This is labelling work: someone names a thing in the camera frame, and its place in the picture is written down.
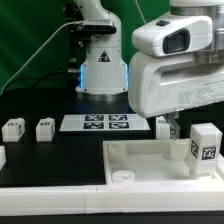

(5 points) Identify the white front obstacle rail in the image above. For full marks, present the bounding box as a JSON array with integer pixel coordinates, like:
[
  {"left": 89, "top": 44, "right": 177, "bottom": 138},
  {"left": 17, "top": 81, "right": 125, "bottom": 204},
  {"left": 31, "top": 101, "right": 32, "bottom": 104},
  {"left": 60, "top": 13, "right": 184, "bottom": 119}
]
[{"left": 0, "top": 181, "right": 224, "bottom": 216}]

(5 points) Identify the white left obstacle rail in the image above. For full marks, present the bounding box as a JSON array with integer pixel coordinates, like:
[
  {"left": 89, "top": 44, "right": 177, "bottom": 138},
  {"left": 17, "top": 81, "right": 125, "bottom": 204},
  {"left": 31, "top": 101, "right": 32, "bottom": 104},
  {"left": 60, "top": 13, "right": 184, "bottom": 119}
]
[{"left": 0, "top": 146, "right": 6, "bottom": 170}]

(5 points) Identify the white marker base plate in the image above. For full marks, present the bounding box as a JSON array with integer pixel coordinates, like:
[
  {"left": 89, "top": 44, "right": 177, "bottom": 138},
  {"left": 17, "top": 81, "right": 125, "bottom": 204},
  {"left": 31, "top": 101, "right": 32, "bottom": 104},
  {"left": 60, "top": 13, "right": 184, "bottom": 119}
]
[{"left": 60, "top": 114, "right": 150, "bottom": 132}]

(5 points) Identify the black camera on stand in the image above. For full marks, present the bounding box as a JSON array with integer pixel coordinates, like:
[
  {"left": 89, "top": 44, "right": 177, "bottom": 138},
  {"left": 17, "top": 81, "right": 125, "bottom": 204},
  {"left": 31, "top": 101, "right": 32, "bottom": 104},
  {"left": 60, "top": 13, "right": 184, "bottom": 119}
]
[{"left": 83, "top": 20, "right": 116, "bottom": 34}]

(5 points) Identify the white cable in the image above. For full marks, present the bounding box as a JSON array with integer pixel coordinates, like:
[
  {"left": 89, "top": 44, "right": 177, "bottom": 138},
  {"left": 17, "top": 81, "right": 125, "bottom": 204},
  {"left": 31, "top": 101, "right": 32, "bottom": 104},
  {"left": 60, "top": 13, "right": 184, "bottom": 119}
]
[{"left": 0, "top": 0, "right": 148, "bottom": 94}]

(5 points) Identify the black cable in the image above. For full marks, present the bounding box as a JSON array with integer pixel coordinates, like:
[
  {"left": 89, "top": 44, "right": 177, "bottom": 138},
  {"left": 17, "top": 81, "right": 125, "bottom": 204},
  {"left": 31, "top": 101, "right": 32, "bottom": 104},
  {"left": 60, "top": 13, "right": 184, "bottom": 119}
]
[{"left": 0, "top": 71, "right": 78, "bottom": 98}]

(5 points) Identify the white obstacle rail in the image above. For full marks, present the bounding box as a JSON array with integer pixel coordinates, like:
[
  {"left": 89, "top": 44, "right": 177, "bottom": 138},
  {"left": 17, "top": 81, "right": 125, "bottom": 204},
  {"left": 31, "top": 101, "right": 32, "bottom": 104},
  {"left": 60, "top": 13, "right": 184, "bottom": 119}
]
[
  {"left": 0, "top": 146, "right": 6, "bottom": 170},
  {"left": 0, "top": 181, "right": 224, "bottom": 216}
]

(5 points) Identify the white square tabletop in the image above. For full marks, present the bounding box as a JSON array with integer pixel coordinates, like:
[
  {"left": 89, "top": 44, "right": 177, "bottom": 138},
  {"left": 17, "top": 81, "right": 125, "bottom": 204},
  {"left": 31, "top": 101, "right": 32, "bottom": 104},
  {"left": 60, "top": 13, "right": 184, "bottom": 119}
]
[{"left": 103, "top": 139, "right": 224, "bottom": 184}]

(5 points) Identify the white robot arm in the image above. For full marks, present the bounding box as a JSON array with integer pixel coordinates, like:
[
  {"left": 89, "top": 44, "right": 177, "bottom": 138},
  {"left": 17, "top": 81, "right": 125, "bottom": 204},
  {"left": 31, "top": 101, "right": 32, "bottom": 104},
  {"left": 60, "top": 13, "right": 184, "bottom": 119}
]
[{"left": 73, "top": 0, "right": 224, "bottom": 123}]

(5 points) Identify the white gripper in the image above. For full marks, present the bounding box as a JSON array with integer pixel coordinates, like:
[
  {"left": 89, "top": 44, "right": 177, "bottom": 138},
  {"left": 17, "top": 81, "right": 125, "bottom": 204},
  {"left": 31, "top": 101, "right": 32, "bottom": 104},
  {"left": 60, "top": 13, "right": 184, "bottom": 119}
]
[{"left": 128, "top": 13, "right": 224, "bottom": 139}]

